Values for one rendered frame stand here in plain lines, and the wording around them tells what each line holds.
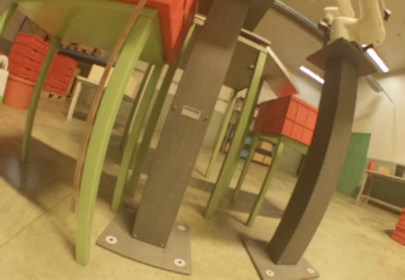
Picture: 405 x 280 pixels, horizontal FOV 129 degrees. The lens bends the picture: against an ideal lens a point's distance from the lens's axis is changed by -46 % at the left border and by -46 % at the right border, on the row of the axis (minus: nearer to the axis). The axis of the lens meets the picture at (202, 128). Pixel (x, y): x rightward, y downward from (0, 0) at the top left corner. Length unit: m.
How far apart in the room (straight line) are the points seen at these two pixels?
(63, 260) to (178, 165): 0.42
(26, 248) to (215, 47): 0.77
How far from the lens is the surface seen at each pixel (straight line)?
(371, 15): 0.98
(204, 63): 0.53
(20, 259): 0.54
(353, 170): 6.50
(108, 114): 0.34
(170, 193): 0.53
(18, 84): 2.17
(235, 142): 0.87
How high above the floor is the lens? 0.42
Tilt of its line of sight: 1 degrees up
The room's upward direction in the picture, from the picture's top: 19 degrees clockwise
